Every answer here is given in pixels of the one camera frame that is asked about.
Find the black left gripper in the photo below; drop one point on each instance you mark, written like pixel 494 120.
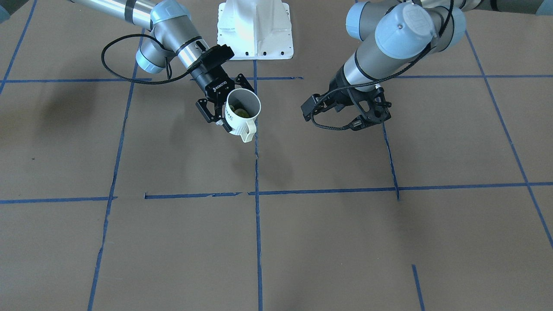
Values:
pixel 341 96

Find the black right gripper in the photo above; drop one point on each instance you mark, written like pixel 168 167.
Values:
pixel 210 83

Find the white ribbed HOME mug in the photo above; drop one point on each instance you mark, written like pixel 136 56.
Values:
pixel 248 100

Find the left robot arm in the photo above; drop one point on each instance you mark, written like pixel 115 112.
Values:
pixel 398 33

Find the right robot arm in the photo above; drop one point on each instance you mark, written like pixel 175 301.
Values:
pixel 171 34

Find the yellow lemon slice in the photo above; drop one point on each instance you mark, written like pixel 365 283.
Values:
pixel 241 112

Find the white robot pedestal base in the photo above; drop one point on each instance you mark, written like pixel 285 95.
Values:
pixel 256 29

